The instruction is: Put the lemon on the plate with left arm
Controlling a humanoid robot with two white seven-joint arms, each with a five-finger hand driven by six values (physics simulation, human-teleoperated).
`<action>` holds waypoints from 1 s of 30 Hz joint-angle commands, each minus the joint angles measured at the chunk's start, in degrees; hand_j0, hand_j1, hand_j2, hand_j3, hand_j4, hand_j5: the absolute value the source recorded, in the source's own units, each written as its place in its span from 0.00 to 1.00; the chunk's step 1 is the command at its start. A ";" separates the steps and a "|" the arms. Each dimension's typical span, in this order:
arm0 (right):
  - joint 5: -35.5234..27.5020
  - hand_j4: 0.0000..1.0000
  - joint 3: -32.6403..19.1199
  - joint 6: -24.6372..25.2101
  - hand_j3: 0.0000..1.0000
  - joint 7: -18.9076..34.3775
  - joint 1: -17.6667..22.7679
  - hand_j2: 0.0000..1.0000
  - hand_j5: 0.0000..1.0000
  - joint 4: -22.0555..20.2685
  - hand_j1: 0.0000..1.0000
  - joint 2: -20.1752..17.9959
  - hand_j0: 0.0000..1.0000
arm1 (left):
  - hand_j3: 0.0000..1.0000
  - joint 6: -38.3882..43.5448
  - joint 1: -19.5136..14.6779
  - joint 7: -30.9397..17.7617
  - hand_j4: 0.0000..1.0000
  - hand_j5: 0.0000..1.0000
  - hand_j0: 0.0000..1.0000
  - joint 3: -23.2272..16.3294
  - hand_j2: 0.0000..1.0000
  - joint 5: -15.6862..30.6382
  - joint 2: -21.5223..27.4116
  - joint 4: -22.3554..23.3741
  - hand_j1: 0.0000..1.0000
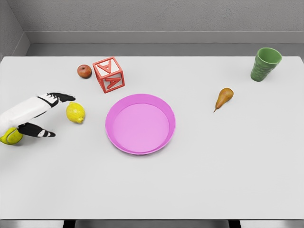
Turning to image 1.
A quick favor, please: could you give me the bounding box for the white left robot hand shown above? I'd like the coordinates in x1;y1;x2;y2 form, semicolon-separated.
8;92;76;138

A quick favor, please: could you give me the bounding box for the yellow lemon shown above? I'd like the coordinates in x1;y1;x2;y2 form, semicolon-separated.
66;101;86;124

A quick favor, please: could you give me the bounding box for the pink round plate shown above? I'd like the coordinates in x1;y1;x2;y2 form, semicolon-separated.
105;93;176;156

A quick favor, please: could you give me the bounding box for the yellow-green tennis ball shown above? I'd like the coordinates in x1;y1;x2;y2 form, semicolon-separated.
0;127;24;145

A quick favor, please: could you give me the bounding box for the red apple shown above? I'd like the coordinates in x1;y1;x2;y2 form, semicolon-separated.
76;64;93;79

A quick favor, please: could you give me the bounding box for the red letter block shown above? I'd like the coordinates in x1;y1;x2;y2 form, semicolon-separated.
92;56;126;94

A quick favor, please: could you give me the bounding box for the brown pear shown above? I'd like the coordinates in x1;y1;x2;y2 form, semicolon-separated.
213;87;234;113

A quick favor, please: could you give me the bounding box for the green ribbed cup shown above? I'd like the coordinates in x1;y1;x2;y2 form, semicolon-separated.
250;47;283;82

